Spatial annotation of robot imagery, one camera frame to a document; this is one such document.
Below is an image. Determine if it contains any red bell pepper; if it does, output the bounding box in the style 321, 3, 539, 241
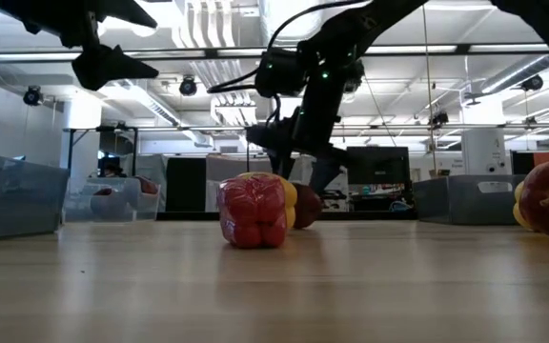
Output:
215, 171, 289, 250

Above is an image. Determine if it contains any clear plastic bin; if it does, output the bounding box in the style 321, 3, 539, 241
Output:
62, 175, 162, 223

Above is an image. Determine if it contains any silver ceiling ventilation duct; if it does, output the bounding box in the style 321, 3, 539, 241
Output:
257, 0, 326, 47

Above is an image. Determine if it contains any overhead frame bar with lights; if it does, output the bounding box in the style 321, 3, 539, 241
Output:
0, 43, 549, 62

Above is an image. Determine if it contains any black computer monitor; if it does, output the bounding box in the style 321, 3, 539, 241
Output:
345, 146, 412, 186

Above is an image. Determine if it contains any grey plastic bin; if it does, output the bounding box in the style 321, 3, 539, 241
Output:
412, 173, 528, 226
0, 151, 71, 242

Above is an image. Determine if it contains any black table edge rail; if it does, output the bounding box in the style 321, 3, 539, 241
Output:
155, 211, 418, 222

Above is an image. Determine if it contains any black partition panel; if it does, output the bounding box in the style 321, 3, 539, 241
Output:
165, 156, 208, 213

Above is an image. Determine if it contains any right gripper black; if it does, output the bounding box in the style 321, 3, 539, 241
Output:
246, 111, 350, 194

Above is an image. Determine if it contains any white column device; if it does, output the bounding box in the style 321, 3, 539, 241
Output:
460, 128, 508, 176

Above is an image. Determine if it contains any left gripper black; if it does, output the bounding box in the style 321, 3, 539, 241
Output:
0, 0, 160, 91

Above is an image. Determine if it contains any white partition panel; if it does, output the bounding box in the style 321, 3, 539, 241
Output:
206, 154, 304, 213

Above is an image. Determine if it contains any black tabletop clamp stand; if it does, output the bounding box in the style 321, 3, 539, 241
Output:
324, 189, 350, 211

